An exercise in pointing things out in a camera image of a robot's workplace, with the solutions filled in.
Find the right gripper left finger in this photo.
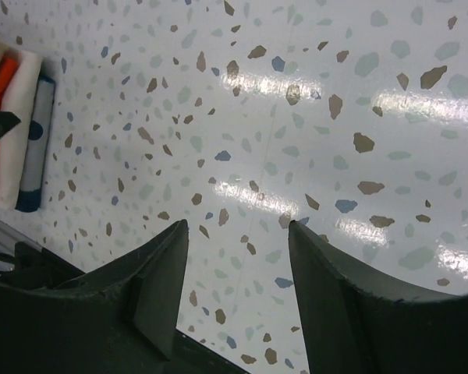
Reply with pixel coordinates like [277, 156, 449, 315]
[0, 218, 190, 374]

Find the white folded t shirt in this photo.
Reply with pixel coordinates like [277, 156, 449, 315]
[0, 51, 42, 210]

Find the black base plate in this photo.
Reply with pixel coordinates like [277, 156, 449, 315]
[0, 241, 309, 374]

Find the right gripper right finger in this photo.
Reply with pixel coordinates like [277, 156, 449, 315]
[289, 221, 468, 373]

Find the aluminium frame rail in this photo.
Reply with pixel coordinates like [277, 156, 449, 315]
[0, 212, 44, 270]

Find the blue folded t shirt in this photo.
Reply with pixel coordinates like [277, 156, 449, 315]
[16, 76, 55, 213]

